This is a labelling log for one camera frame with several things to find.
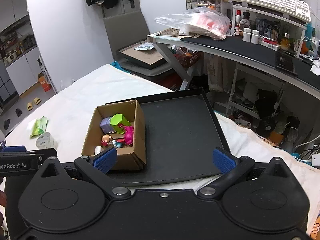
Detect white rectangular power bank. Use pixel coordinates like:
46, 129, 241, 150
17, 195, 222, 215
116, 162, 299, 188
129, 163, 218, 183
94, 146, 104, 155

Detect brown haired doll figurine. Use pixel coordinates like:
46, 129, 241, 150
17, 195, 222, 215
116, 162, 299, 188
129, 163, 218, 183
101, 134, 113, 147

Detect small red blue toy figure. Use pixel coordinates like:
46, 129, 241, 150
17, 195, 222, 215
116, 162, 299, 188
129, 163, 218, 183
112, 140, 124, 148

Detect purple cube toy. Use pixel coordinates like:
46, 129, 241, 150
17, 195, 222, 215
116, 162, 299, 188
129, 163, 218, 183
100, 116, 116, 134

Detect magenta doll figurine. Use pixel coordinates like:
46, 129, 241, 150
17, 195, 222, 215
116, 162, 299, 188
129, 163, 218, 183
124, 126, 134, 145

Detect green hexagonal container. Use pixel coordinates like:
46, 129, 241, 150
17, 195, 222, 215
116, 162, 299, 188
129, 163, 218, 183
110, 113, 130, 134

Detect clear tape roll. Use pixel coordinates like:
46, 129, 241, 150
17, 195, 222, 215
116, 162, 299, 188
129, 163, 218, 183
36, 132, 58, 150

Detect green wet wipes pack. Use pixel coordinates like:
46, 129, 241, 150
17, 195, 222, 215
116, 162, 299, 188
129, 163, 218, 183
30, 116, 48, 138

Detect brown cardboard box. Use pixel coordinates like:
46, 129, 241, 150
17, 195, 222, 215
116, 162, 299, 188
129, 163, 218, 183
82, 100, 146, 171

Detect black flat tray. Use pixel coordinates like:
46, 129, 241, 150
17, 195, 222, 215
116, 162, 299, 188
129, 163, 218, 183
108, 89, 229, 186

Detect yellow slippers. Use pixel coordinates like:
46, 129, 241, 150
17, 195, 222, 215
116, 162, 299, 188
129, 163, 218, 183
27, 97, 42, 111

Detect orange box on floor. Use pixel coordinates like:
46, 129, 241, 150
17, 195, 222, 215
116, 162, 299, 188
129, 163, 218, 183
38, 73, 51, 92

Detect white cabinet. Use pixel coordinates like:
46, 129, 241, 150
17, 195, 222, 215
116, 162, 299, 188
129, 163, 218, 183
1, 0, 41, 103

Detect red plastic basket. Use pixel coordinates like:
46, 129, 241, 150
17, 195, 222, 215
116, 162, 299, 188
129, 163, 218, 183
174, 48, 202, 68

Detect brown framed board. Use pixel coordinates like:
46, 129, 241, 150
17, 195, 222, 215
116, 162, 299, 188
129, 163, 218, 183
117, 41, 167, 69

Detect black desk mat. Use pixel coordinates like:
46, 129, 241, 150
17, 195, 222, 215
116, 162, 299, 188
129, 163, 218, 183
182, 36, 319, 89

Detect red cigarette carton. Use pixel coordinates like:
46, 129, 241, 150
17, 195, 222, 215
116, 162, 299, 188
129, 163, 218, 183
258, 36, 281, 51

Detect white pill bottle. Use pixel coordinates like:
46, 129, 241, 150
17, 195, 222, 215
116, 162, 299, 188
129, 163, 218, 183
242, 27, 251, 42
251, 30, 260, 44

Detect grey chair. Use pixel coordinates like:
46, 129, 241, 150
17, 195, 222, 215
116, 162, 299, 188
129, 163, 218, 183
104, 11, 173, 81

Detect curved grey desk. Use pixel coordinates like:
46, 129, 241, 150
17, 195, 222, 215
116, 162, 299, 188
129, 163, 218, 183
147, 33, 319, 99

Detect clear plastic bag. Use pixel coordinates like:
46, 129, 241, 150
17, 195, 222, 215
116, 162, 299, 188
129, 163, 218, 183
154, 7, 231, 40

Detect white keyboard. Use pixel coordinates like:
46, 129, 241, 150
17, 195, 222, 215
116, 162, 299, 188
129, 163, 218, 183
230, 0, 311, 23

